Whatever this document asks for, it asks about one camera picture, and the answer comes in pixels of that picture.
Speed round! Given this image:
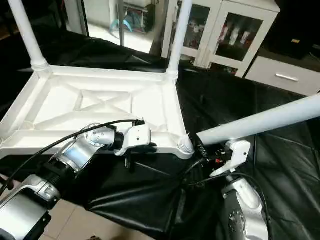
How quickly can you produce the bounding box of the white plastic table leg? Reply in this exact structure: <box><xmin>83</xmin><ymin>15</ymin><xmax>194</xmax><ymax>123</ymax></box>
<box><xmin>176</xmin><ymin>93</ymin><xmax>320</xmax><ymax>156</ymax></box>
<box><xmin>166</xmin><ymin>0</ymin><xmax>194</xmax><ymax>76</ymax></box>
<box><xmin>7</xmin><ymin>0</ymin><xmax>50</xmax><ymax>72</ymax></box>

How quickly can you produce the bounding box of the black work mat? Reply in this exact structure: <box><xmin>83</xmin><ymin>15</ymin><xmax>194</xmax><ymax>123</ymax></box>
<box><xmin>0</xmin><ymin>25</ymin><xmax>320</xmax><ymax>240</ymax></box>

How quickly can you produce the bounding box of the white plastic table top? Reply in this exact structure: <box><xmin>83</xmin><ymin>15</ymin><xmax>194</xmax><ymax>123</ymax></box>
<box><xmin>0</xmin><ymin>65</ymin><xmax>195</xmax><ymax>161</ymax></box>

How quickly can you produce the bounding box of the white drawer unit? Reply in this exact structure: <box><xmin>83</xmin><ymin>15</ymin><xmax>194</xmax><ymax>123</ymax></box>
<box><xmin>245</xmin><ymin>55</ymin><xmax>320</xmax><ymax>97</ymax></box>

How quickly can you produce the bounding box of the white glass-door cabinet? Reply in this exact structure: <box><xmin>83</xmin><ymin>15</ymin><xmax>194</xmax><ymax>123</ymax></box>
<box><xmin>161</xmin><ymin>0</ymin><xmax>281</xmax><ymax>78</ymax></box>

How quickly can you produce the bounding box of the teal storage box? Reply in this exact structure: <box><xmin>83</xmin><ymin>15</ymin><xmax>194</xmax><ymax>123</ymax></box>
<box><xmin>111</xmin><ymin>4</ymin><xmax>155</xmax><ymax>34</ymax></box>

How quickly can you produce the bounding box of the black box yellow label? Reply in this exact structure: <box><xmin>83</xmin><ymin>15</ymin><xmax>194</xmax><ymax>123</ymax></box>
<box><xmin>267</xmin><ymin>0</ymin><xmax>320</xmax><ymax>60</ymax></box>

